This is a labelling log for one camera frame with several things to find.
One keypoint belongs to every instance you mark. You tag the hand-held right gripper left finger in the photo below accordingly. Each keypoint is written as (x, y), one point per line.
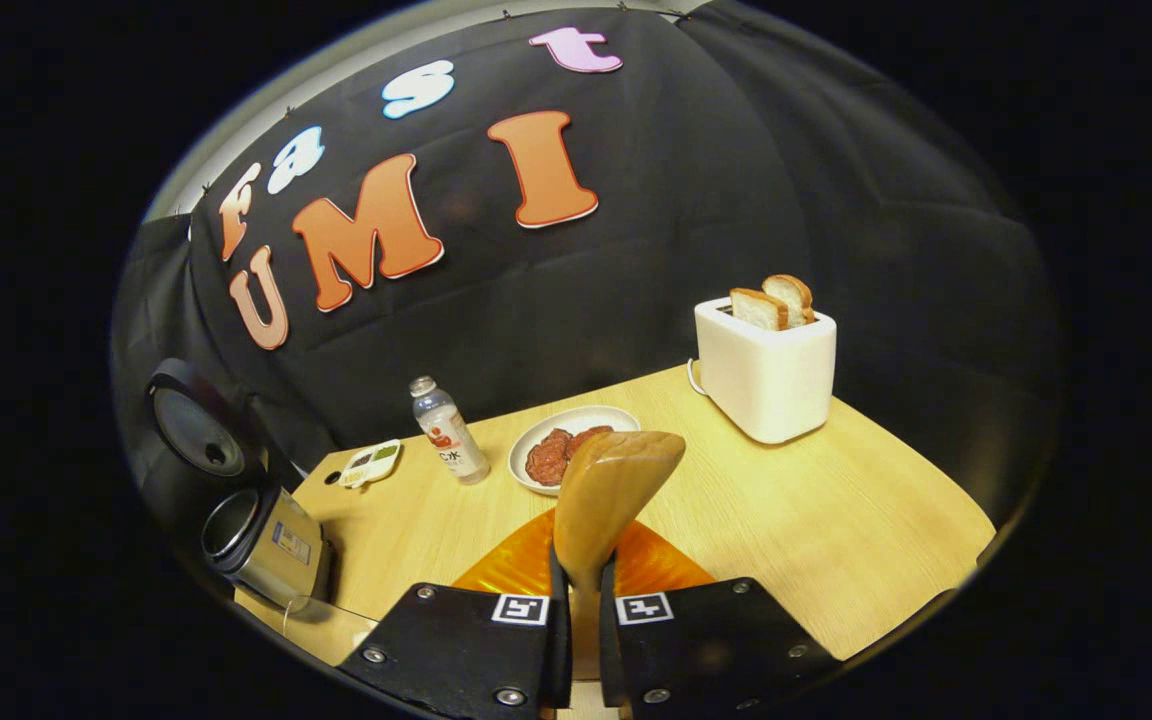
(456, 650)

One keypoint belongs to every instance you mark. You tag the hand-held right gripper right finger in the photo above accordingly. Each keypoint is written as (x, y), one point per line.
(706, 650)

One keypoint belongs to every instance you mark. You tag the wooden spoon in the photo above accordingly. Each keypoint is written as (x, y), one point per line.
(606, 490)

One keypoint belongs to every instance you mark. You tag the dark grey rice cooker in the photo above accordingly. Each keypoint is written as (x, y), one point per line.
(271, 555)

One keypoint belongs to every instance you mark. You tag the white divided grain dish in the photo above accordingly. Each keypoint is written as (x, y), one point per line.
(371, 463)

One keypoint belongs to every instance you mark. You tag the clear drink bottle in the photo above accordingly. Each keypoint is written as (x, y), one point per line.
(451, 440)

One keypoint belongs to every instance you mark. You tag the red meat piece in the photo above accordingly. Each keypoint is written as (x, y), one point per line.
(591, 437)
(546, 460)

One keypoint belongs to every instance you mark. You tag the white round plate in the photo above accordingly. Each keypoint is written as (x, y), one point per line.
(576, 418)

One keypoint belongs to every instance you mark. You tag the white toaster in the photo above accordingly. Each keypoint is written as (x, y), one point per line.
(766, 385)

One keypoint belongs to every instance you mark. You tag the toast bread slice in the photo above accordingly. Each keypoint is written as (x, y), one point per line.
(796, 295)
(758, 310)

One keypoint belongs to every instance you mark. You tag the black backdrop cloth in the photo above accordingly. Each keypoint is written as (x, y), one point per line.
(696, 200)

